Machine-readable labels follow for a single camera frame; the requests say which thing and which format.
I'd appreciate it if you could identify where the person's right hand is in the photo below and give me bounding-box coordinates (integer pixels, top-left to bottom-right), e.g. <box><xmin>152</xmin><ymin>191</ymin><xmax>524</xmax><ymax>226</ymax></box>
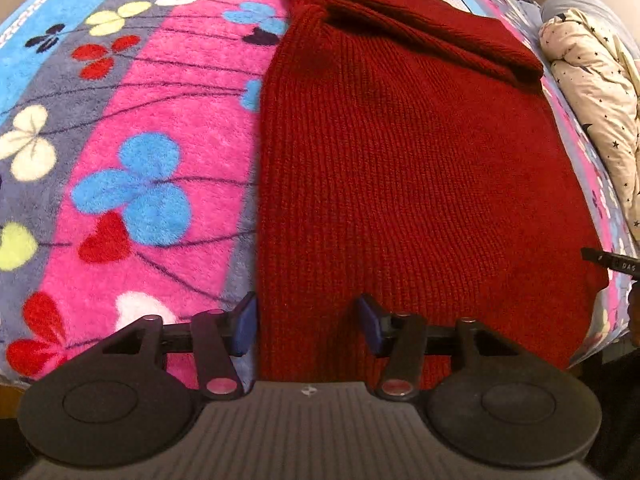
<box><xmin>628</xmin><ymin>282</ymin><xmax>640</xmax><ymax>348</ymax></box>

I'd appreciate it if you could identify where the red knit sweater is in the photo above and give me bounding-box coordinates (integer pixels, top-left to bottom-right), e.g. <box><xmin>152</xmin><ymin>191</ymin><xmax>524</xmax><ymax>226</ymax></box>
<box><xmin>256</xmin><ymin>0</ymin><xmax>608</xmax><ymax>382</ymax></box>

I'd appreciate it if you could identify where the cream star-print duvet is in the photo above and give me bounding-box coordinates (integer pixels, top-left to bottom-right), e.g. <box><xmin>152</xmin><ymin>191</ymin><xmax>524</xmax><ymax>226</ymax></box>
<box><xmin>539</xmin><ymin>8</ymin><xmax>639</xmax><ymax>237</ymax></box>

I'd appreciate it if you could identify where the grey pillow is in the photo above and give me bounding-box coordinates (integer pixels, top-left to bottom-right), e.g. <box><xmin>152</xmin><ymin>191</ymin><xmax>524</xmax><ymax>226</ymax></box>
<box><xmin>540</xmin><ymin>0</ymin><xmax>631</xmax><ymax>36</ymax></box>

